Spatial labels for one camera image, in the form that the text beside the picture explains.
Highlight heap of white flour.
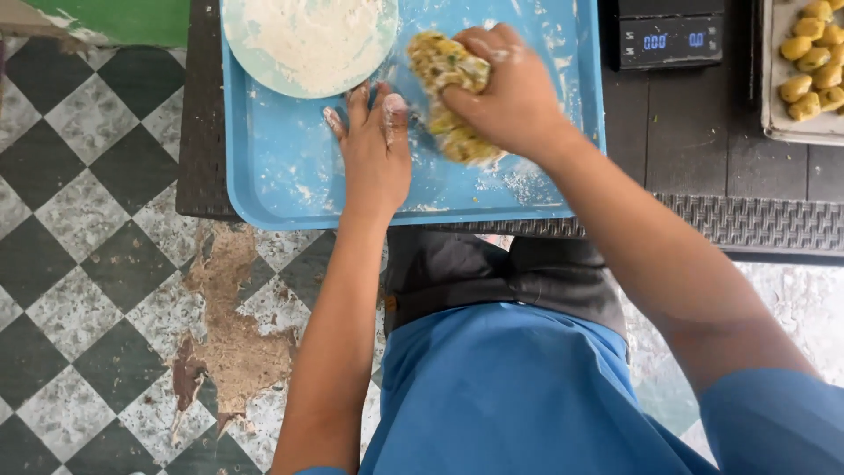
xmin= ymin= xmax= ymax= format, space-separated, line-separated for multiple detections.
xmin=243 ymin=0 xmax=391 ymax=93

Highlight metal baking tray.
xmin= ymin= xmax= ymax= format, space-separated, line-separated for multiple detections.
xmin=758 ymin=0 xmax=844 ymax=147

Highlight group of yellow dough balls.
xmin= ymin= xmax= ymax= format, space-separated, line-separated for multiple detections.
xmin=778 ymin=0 xmax=844 ymax=123

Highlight pale green plate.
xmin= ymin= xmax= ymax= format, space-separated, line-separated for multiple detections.
xmin=221 ymin=0 xmax=400 ymax=100

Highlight person's grey trousers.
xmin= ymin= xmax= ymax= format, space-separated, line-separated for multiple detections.
xmin=382 ymin=227 xmax=631 ymax=362

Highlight black digital kitchen scale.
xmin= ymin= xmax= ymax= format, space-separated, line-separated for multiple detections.
xmin=603 ymin=0 xmax=726 ymax=72

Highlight person's blue shirt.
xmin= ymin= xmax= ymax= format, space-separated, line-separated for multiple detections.
xmin=293 ymin=302 xmax=844 ymax=475

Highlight blue plastic tray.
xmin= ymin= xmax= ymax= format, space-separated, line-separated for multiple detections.
xmin=221 ymin=0 xmax=608 ymax=232

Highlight person's right hand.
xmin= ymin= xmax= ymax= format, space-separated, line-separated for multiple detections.
xmin=440 ymin=22 xmax=582 ymax=164

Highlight person's left hand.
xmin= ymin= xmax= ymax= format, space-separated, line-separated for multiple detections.
xmin=322 ymin=81 xmax=414 ymax=213

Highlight yellow dough lump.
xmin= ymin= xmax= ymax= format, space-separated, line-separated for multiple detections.
xmin=405 ymin=29 xmax=509 ymax=166

